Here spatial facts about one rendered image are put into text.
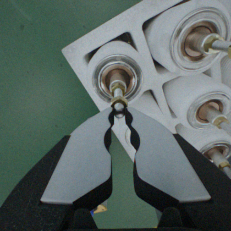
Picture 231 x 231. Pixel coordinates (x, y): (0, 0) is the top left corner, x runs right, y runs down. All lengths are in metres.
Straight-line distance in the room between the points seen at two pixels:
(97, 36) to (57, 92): 0.31
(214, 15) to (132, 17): 0.12
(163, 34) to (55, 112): 0.47
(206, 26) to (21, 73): 0.51
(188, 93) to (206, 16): 0.11
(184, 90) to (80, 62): 0.20
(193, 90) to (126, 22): 0.16
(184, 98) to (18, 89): 0.52
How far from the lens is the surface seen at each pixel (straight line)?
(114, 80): 0.18
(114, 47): 0.20
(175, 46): 0.21
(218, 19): 0.23
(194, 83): 0.27
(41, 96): 0.56
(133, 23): 0.27
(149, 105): 0.27
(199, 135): 0.34
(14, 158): 0.87
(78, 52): 0.28
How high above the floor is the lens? 0.45
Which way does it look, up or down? 58 degrees down
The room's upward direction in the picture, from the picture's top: 179 degrees clockwise
